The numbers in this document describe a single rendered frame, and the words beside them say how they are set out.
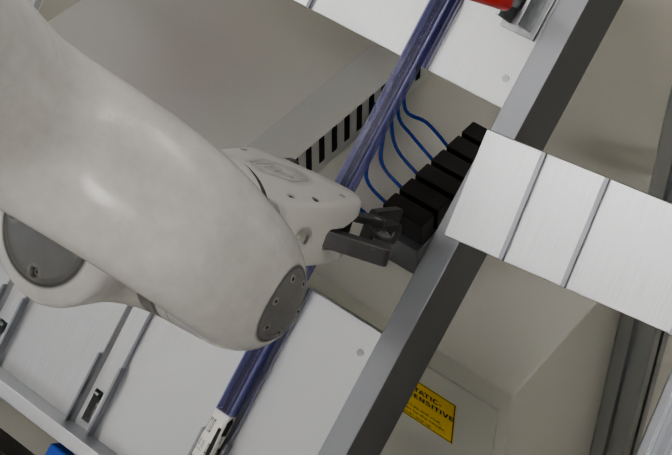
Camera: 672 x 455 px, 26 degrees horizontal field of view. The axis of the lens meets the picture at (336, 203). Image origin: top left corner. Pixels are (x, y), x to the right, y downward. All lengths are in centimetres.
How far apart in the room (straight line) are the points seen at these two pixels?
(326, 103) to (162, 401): 46
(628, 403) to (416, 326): 57
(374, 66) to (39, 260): 78
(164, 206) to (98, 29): 96
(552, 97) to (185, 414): 36
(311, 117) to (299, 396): 46
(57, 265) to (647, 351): 82
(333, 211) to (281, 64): 66
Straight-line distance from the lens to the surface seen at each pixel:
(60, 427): 115
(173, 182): 71
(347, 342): 105
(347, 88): 149
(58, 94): 68
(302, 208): 91
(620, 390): 156
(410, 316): 102
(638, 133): 154
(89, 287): 78
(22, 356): 120
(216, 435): 108
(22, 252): 80
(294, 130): 145
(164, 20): 166
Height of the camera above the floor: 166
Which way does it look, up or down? 46 degrees down
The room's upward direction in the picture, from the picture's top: straight up
